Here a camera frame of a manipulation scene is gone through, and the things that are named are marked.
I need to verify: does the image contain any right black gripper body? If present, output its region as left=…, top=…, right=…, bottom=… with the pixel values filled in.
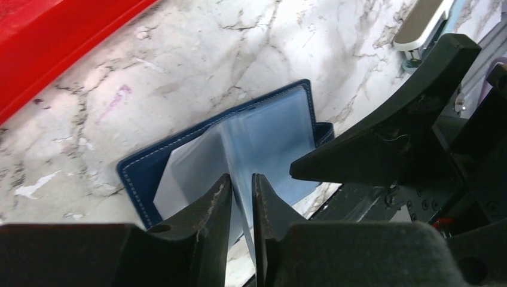
left=388, top=63, right=506, bottom=238

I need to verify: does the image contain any red plastic bin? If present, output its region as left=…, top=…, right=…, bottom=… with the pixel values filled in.
left=1, top=0, right=155, bottom=123

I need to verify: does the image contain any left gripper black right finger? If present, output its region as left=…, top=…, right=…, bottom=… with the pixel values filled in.
left=252, top=173, right=466, bottom=286

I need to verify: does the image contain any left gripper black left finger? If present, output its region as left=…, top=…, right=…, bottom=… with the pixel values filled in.
left=1, top=174, right=233, bottom=286

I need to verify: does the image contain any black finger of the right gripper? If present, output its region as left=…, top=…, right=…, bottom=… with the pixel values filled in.
left=289, top=33, right=481, bottom=187

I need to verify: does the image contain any navy blue card holder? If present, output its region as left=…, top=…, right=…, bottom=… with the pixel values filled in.
left=116, top=79, right=334, bottom=246

